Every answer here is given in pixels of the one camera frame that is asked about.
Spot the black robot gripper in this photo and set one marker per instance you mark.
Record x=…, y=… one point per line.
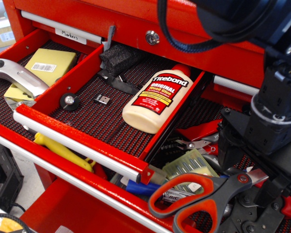
x=266, y=140

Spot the orange grey handled scissors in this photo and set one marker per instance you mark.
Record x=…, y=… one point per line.
x=214, y=199

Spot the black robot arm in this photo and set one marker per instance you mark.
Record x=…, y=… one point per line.
x=265, y=23

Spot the upper open red drawer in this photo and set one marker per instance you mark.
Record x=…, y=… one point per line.
x=94, y=130

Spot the open red drawer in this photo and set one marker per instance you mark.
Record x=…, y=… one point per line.
x=92, y=204
x=94, y=130

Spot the silver drawer lock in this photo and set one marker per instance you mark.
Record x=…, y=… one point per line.
x=152, y=38

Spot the lower open red drawer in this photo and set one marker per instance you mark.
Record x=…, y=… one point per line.
x=92, y=204

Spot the red black crimping tool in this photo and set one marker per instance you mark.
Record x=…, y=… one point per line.
x=248, y=217

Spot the blue cap dry erase marker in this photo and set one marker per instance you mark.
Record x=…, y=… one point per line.
x=170, y=196

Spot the Titebond wood glue bottle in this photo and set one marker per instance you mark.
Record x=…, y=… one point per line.
x=148, y=110

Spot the black tape piece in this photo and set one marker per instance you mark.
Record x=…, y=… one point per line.
x=120, y=82

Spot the small black USB dongle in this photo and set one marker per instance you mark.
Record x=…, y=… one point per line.
x=99, y=98

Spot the black foam block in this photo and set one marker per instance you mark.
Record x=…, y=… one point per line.
x=119, y=58

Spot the red metal tool chest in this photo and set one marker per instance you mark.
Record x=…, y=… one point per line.
x=233, y=69

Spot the black knob with screw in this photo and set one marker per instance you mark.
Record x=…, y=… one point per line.
x=69, y=101

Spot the white Markers label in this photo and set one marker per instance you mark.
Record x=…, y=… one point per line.
x=71, y=36

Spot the yellow sticky note pad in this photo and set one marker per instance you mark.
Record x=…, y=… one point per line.
x=50, y=65

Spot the black electronic box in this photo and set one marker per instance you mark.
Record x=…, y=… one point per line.
x=11, y=179

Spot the silver metal utility knife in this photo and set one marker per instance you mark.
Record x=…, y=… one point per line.
x=23, y=79

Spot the black grey handled pliers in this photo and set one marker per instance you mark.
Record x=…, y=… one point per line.
x=212, y=160

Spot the red handled flush cutters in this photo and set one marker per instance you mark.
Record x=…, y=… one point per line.
x=203, y=137

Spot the yellow handled tool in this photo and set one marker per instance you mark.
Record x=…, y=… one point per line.
x=62, y=151

